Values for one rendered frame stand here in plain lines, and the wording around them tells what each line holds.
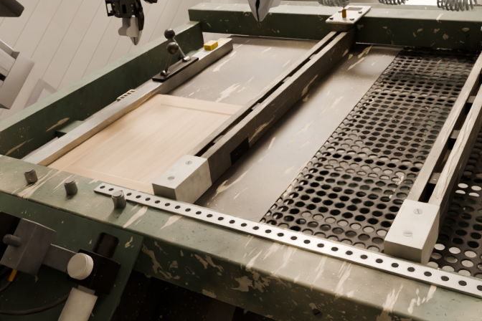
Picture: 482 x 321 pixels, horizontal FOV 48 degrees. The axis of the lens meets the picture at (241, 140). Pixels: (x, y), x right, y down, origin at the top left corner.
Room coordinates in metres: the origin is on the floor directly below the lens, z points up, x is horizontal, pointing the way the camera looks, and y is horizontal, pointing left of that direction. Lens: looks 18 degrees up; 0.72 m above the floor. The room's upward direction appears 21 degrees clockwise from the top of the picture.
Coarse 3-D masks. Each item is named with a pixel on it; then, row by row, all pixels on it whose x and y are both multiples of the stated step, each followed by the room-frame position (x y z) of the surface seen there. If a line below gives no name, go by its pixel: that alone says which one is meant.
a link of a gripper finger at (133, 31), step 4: (132, 16) 1.50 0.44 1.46; (132, 20) 1.50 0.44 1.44; (136, 20) 1.51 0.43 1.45; (132, 24) 1.51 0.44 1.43; (136, 24) 1.52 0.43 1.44; (128, 28) 1.51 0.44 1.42; (132, 28) 1.52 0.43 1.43; (136, 28) 1.53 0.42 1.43; (128, 32) 1.52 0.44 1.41; (132, 32) 1.53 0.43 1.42; (136, 32) 1.53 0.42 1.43; (140, 32) 1.54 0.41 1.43; (128, 36) 1.52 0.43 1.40; (132, 36) 1.53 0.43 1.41; (136, 36) 1.54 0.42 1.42; (140, 36) 1.55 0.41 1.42; (136, 40) 1.56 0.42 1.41; (136, 44) 1.57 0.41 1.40
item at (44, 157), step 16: (224, 48) 1.80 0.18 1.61; (192, 64) 1.69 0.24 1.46; (208, 64) 1.76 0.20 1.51; (176, 80) 1.65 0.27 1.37; (128, 96) 1.57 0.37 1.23; (144, 96) 1.56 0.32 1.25; (112, 112) 1.50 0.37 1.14; (80, 128) 1.45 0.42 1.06; (96, 128) 1.45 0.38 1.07; (64, 144) 1.40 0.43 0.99; (32, 160) 1.36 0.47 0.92; (48, 160) 1.37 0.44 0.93
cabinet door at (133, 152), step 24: (168, 96) 1.57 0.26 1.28; (120, 120) 1.50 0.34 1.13; (144, 120) 1.48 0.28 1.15; (168, 120) 1.45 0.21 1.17; (192, 120) 1.43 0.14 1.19; (216, 120) 1.40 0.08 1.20; (96, 144) 1.41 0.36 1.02; (120, 144) 1.40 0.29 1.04; (144, 144) 1.37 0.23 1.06; (168, 144) 1.35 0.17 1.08; (192, 144) 1.33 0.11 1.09; (72, 168) 1.34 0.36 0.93; (96, 168) 1.32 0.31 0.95; (120, 168) 1.30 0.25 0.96; (144, 168) 1.28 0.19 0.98; (168, 168) 1.26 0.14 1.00
